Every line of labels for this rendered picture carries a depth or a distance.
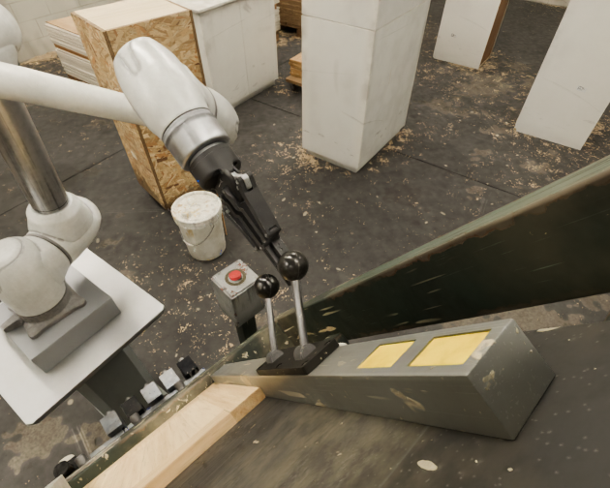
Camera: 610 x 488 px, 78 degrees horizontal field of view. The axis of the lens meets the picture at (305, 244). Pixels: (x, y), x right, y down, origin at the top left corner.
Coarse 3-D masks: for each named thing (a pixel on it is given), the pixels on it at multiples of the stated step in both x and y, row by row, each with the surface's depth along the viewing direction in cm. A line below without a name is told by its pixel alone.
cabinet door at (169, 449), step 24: (216, 384) 96; (192, 408) 89; (216, 408) 68; (240, 408) 58; (168, 432) 80; (192, 432) 64; (216, 432) 56; (144, 456) 73; (168, 456) 57; (192, 456) 54; (96, 480) 83; (120, 480) 67; (144, 480) 54; (168, 480) 52
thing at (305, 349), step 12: (288, 252) 45; (300, 252) 46; (288, 264) 44; (300, 264) 44; (288, 276) 45; (300, 276) 45; (300, 300) 45; (300, 312) 44; (300, 324) 44; (300, 336) 43; (300, 348) 42; (312, 348) 42
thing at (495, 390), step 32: (512, 320) 21; (352, 352) 35; (416, 352) 26; (480, 352) 20; (512, 352) 21; (256, 384) 61; (288, 384) 46; (320, 384) 37; (352, 384) 31; (384, 384) 26; (416, 384) 23; (448, 384) 21; (480, 384) 19; (512, 384) 20; (544, 384) 21; (384, 416) 29; (416, 416) 25; (448, 416) 22; (480, 416) 20; (512, 416) 19
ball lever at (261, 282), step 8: (256, 280) 56; (264, 280) 55; (272, 280) 55; (256, 288) 55; (264, 288) 55; (272, 288) 55; (264, 296) 55; (272, 296) 56; (272, 312) 55; (272, 320) 55; (272, 328) 55; (272, 336) 54; (272, 344) 54; (272, 352) 53; (280, 352) 53; (272, 360) 52
